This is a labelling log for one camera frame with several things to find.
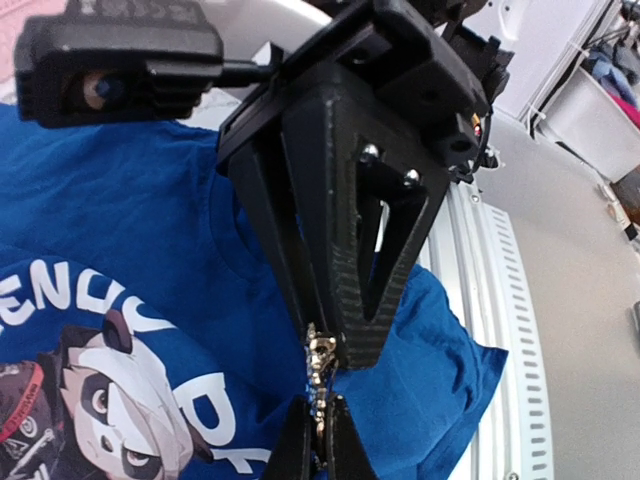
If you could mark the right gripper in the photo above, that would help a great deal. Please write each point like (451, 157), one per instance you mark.
(396, 86)

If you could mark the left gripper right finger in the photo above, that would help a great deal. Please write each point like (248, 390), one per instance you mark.
(344, 453)

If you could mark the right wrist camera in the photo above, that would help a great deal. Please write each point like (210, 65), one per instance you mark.
(101, 62)

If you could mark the pink plastic basket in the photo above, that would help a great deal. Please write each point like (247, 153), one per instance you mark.
(13, 15)

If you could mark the white storage bin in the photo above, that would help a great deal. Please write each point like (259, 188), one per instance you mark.
(586, 121)

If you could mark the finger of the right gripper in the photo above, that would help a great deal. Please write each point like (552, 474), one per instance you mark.
(367, 193)
(260, 176)

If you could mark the blue printed t-shirt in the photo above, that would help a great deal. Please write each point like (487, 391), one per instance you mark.
(143, 335)

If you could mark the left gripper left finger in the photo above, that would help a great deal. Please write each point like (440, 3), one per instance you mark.
(291, 457)

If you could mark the sparkly flower brooch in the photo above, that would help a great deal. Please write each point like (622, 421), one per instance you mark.
(321, 363)

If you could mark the aluminium front rail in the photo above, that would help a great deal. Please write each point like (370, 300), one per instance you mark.
(472, 249)

